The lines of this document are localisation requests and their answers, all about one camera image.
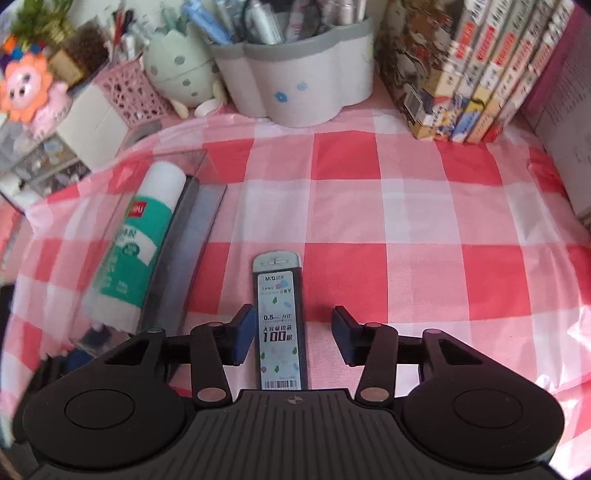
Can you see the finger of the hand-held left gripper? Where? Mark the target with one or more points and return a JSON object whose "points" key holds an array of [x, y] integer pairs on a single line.
{"points": [[94, 339]]}

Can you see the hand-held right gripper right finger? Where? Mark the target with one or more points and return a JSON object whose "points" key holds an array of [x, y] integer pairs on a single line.
{"points": [[344, 339]]}

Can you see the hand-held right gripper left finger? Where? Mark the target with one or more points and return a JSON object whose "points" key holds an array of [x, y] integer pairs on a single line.
{"points": [[244, 341]]}

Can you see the grey pencil lead case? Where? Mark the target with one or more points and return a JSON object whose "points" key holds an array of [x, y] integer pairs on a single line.
{"points": [[281, 323]]}

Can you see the clear plastic stationery box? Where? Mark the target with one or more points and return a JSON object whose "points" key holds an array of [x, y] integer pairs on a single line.
{"points": [[198, 249]]}

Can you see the green and white glue stick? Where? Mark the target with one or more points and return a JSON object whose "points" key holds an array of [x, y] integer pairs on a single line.
{"points": [[138, 240]]}

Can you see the red checkered tablecloth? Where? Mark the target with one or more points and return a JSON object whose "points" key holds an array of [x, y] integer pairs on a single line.
{"points": [[415, 221]]}

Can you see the white drawer organizer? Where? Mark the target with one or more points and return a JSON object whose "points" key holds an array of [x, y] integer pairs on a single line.
{"points": [[99, 124]]}

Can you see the pink perforated pen holder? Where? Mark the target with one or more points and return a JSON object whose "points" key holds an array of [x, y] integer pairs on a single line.
{"points": [[134, 97]]}

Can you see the grey and white pen holder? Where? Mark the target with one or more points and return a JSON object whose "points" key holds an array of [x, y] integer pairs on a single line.
{"points": [[304, 83]]}

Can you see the pink lion toy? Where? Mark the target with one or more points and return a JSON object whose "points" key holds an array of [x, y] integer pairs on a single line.
{"points": [[27, 87]]}

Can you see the green egg-shaped pen holder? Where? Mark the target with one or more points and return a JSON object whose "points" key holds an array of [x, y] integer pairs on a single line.
{"points": [[180, 69]]}

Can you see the printed paper booklet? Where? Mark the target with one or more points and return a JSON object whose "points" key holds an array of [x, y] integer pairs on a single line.
{"points": [[568, 157]]}

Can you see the bunch of assorted pens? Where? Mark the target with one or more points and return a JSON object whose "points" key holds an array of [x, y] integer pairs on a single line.
{"points": [[127, 32]]}

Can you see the bunch of pastel pens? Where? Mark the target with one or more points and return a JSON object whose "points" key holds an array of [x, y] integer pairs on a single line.
{"points": [[258, 21]]}

